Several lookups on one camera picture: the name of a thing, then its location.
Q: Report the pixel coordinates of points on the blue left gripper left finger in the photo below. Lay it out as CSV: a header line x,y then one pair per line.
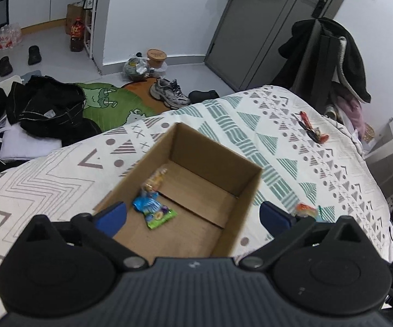
x,y
111,220

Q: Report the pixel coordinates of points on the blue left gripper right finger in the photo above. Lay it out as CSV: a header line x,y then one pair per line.
x,y
274,220

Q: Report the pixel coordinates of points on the blue green snack packet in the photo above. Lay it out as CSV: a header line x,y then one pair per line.
x,y
155,213

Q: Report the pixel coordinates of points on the orange candy wrapper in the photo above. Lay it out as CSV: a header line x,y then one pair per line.
x,y
303,211

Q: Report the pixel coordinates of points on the yellow snack packet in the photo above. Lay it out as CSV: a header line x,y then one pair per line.
x,y
154,181

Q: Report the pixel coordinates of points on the patterned bed cover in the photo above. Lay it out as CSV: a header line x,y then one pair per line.
x,y
249,210

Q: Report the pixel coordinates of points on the brown cardboard box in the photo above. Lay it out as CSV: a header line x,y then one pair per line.
x,y
209,186

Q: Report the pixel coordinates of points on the green cartoon rug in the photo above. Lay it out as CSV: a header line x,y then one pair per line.
x,y
110,106

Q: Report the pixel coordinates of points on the black clothes pile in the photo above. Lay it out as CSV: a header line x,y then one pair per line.
x,y
47,108

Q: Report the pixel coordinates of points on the pink garment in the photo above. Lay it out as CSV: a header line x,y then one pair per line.
x,y
351,107

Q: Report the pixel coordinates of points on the grey sneakers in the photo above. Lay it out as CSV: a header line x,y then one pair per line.
x,y
169,92

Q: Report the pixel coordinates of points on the brown lidded jar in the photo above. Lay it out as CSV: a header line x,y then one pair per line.
x,y
156,58

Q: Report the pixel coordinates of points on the black jacket on chair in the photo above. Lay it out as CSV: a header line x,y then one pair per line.
x,y
319,53

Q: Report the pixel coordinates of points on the black slipper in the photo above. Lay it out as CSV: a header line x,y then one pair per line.
x,y
34,55
5,66

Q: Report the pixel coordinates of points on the grey door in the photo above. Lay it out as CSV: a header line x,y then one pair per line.
x,y
244,48

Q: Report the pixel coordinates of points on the water bottle pack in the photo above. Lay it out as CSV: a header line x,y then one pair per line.
x,y
10,36

